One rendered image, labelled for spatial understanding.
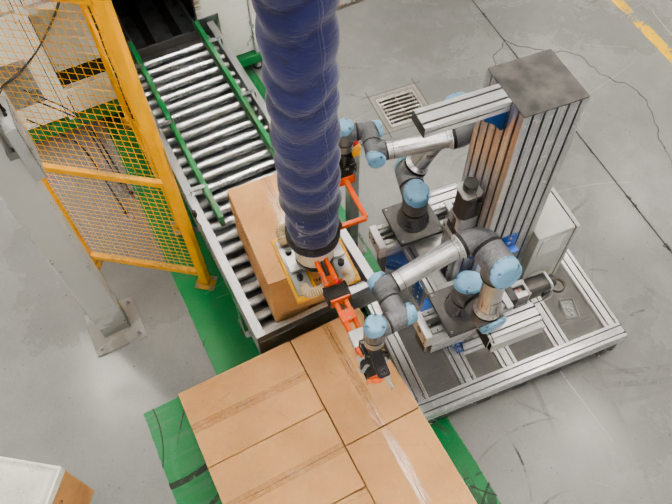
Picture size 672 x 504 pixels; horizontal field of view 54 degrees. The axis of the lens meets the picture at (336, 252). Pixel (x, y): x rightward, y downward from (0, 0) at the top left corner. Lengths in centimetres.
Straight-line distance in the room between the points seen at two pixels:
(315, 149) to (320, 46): 41
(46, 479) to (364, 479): 132
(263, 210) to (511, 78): 147
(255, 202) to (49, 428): 175
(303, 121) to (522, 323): 147
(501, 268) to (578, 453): 183
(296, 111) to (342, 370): 164
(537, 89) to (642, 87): 331
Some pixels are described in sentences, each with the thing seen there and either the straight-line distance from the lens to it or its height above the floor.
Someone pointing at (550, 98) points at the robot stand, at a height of 203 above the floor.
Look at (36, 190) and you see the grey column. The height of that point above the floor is 137.
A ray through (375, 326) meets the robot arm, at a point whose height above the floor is 161.
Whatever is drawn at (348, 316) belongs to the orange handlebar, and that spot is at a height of 127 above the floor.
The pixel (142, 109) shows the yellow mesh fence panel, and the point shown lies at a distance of 301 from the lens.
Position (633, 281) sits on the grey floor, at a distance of 451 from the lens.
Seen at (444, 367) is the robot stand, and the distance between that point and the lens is 372.
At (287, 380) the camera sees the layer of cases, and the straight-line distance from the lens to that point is 331.
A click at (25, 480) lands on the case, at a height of 102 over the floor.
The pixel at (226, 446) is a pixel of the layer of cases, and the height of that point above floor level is 54.
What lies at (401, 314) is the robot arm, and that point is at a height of 159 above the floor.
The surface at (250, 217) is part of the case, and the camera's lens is 329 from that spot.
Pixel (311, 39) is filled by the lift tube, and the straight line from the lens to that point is 185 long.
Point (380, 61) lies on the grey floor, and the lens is 540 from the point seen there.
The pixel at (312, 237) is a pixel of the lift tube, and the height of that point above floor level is 147.
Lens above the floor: 362
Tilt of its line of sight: 58 degrees down
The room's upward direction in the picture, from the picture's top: 2 degrees counter-clockwise
